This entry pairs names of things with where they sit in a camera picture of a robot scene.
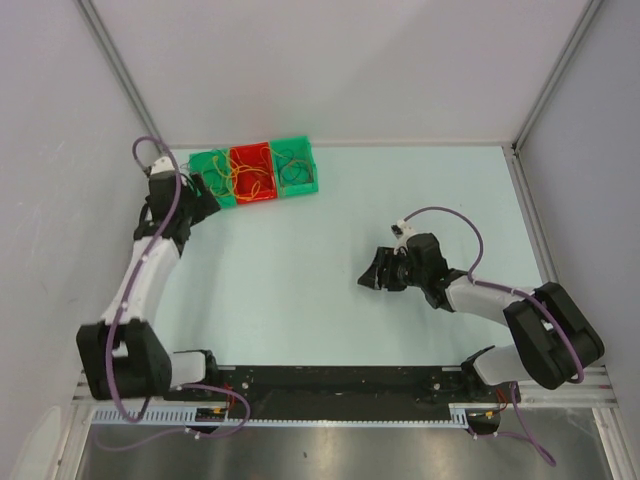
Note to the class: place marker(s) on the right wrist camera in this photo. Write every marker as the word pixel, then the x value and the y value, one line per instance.
pixel 402 231

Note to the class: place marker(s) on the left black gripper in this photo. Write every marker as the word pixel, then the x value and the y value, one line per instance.
pixel 205 204

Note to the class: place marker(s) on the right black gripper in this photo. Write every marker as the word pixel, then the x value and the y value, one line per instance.
pixel 375 276

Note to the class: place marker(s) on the green bin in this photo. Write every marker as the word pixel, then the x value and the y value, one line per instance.
pixel 294 166
pixel 218 172

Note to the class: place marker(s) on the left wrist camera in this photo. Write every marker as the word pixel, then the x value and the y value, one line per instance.
pixel 161 169

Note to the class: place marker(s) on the red bin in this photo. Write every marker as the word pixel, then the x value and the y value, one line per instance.
pixel 255 179

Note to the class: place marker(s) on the grey cable duct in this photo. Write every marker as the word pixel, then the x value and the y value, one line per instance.
pixel 191 416

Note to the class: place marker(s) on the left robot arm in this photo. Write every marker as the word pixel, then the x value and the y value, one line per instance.
pixel 147 368

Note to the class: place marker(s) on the right green bin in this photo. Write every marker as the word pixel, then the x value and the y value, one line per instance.
pixel 294 166

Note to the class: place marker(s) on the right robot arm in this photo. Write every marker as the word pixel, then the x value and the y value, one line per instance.
pixel 553 342

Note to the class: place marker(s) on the left green bin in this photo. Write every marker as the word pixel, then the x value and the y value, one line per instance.
pixel 218 172

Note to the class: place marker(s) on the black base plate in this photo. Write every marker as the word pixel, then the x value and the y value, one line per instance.
pixel 434 384

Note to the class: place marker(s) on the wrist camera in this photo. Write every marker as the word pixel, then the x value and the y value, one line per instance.
pixel 402 231
pixel 161 169

